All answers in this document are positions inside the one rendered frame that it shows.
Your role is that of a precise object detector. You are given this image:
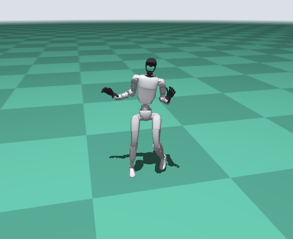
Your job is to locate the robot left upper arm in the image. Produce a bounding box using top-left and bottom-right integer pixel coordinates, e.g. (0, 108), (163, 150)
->
(158, 78), (166, 102)

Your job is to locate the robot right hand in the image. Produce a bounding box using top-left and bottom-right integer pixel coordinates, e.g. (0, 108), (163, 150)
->
(101, 87), (119, 98)

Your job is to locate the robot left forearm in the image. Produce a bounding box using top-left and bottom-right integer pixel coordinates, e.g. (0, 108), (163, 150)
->
(162, 97), (170, 105)

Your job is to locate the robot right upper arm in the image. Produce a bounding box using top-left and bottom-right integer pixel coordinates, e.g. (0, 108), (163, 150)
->
(128, 75), (140, 97)

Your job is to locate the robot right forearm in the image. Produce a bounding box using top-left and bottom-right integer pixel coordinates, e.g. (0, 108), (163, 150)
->
(113, 91), (129, 100)

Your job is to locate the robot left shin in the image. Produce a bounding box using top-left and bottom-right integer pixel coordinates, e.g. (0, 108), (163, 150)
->
(155, 142), (164, 160)

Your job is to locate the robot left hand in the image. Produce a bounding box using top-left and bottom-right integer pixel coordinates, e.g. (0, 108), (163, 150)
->
(165, 86), (176, 103)

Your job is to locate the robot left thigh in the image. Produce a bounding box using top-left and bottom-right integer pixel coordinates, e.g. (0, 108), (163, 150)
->
(152, 113), (161, 150)

